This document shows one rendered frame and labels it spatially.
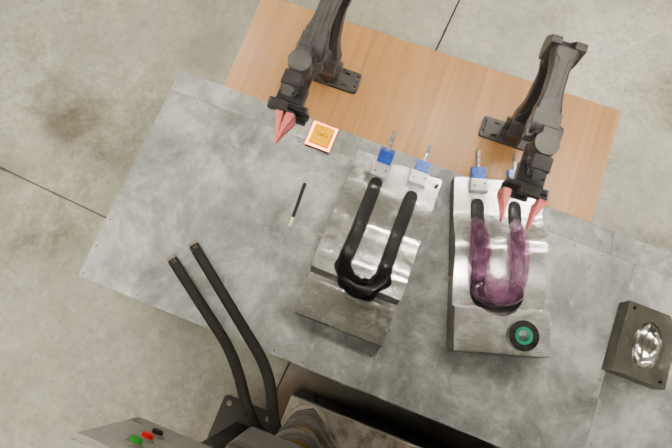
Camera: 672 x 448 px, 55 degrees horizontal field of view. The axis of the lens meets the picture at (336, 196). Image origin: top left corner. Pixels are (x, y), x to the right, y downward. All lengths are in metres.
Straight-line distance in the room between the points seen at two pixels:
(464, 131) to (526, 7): 1.32
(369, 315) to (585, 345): 0.62
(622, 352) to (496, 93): 0.84
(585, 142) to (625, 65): 1.18
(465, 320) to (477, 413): 0.27
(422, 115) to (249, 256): 0.69
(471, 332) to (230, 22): 1.90
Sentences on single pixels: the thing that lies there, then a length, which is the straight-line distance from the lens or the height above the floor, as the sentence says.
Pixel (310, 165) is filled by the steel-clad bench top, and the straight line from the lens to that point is 1.97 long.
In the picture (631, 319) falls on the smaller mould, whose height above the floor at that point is 0.87.
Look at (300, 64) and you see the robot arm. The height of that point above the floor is 1.30.
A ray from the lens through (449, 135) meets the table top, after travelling 2.04.
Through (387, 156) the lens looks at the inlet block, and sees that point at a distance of 1.84.
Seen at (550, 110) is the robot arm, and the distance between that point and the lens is 1.66.
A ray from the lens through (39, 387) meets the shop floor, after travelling 2.91.
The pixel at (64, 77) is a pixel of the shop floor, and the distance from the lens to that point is 3.19.
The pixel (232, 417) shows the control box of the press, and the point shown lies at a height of 0.01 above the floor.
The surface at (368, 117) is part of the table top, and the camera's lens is 2.03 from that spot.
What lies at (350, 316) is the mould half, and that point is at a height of 0.86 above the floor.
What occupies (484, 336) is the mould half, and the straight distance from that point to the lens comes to 1.82.
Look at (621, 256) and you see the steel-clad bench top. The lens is 2.09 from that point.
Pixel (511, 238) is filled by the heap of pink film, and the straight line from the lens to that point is 1.88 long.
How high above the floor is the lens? 2.68
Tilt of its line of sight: 75 degrees down
